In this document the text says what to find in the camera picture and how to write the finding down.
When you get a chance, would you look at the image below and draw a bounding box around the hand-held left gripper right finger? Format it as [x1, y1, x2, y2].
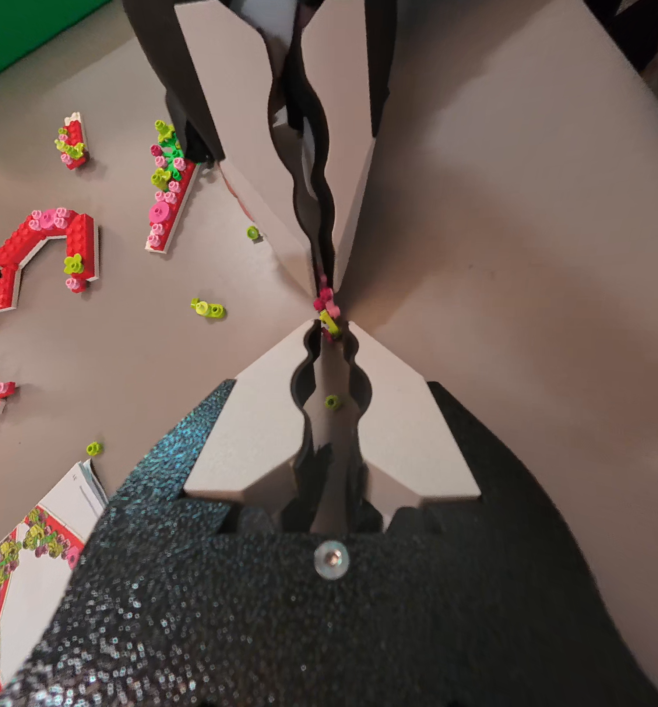
[346, 320, 482, 532]

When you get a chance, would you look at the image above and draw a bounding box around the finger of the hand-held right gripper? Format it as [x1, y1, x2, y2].
[174, 0, 328, 299]
[300, 0, 376, 293]

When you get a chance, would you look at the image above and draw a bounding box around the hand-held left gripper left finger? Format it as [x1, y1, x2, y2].
[184, 319, 332, 532]

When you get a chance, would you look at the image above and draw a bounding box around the pink lego branch with flowers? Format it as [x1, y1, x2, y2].
[313, 265, 342, 318]

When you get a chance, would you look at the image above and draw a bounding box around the long white red lego segment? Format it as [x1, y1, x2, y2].
[144, 119, 201, 255]

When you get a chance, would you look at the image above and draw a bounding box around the red lego heart half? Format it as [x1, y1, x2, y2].
[0, 207, 101, 416]

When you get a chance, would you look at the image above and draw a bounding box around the lego instruction booklet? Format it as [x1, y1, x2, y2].
[0, 460, 110, 705]

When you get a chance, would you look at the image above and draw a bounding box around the green panel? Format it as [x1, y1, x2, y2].
[0, 0, 113, 89]

